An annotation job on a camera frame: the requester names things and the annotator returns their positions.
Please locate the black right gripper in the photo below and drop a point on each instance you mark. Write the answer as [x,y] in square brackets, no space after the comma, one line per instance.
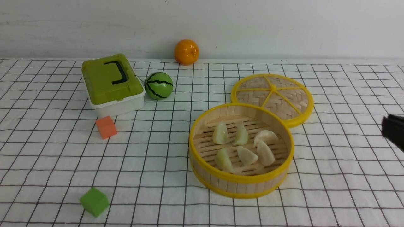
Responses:
[393,130]

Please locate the white dumpling bottom edge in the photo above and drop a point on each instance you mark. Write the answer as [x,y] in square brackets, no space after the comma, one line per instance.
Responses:
[265,136]

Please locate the pale green dumpling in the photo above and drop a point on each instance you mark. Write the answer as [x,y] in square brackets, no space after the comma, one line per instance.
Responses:
[241,137]
[220,133]
[223,162]

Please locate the woven bamboo steamer lid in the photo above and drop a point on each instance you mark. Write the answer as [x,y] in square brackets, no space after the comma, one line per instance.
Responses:
[284,97]

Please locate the bamboo steamer tray yellow rim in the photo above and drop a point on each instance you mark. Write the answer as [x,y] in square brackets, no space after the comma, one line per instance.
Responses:
[245,182]

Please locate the white grid tablecloth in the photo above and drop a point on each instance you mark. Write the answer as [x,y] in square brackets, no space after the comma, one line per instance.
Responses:
[344,173]

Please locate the toy orange fruit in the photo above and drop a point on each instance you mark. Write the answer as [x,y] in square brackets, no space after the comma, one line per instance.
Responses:
[186,52]

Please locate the toy watermelon ball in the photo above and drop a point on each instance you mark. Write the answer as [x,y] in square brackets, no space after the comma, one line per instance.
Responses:
[159,86]

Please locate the green lidded storage box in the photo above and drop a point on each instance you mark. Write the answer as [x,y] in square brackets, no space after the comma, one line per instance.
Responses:
[112,86]

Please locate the orange foam cube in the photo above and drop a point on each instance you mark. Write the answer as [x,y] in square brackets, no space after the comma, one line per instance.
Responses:
[106,127]

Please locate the green foam cube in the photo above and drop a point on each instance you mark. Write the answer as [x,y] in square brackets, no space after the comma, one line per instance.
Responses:
[95,202]

